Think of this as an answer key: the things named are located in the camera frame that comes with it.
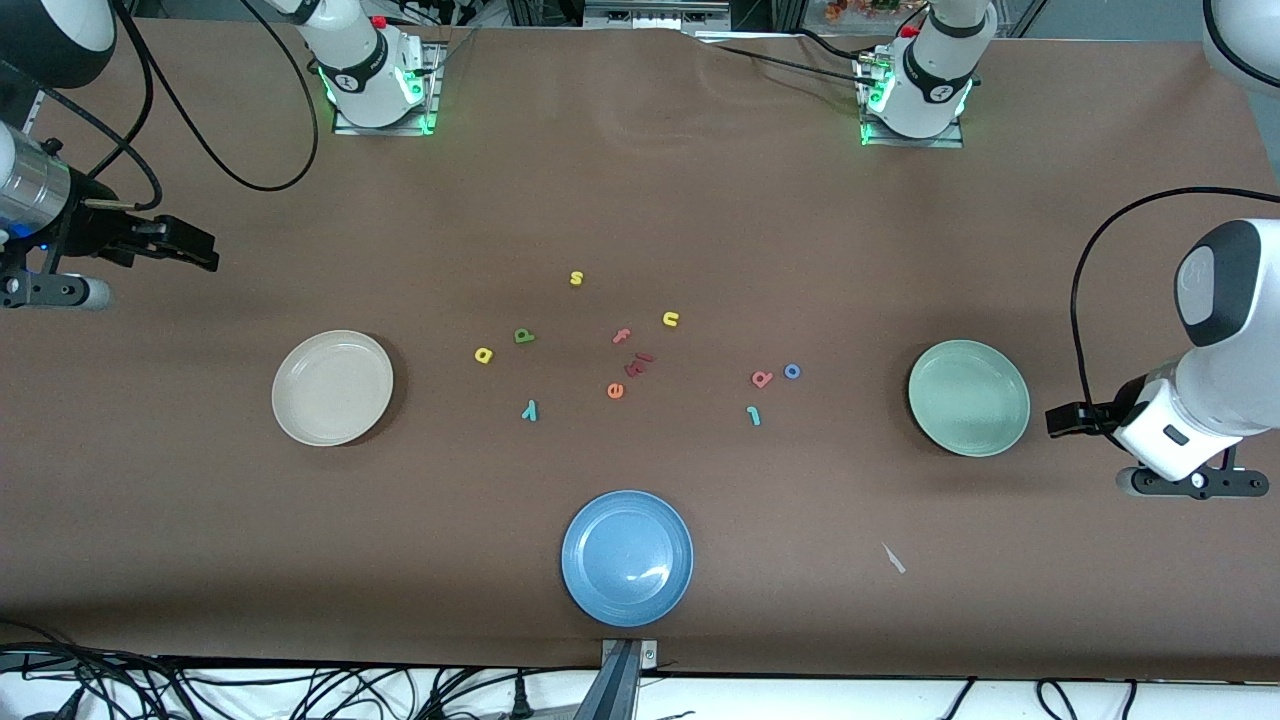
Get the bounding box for brown table cover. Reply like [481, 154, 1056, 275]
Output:
[0, 18, 1280, 681]

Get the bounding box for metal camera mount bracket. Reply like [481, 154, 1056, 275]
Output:
[598, 638, 661, 720]

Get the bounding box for black cable on table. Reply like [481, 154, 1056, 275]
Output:
[790, 28, 871, 61]
[712, 42, 876, 83]

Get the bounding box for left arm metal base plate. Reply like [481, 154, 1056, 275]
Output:
[858, 55, 966, 149]

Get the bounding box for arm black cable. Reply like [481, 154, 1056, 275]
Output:
[1070, 185, 1280, 431]
[20, 0, 321, 213]

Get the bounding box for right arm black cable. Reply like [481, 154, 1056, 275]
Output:
[20, 0, 321, 213]

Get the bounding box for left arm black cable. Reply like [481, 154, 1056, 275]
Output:
[1070, 185, 1280, 431]

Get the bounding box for beige plate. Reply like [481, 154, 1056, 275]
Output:
[271, 330, 395, 447]

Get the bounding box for green plate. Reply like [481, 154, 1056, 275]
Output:
[907, 339, 1032, 458]

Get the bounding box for blue plate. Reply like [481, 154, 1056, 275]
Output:
[560, 489, 695, 629]

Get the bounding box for grey metal box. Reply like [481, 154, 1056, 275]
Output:
[583, 0, 733, 29]

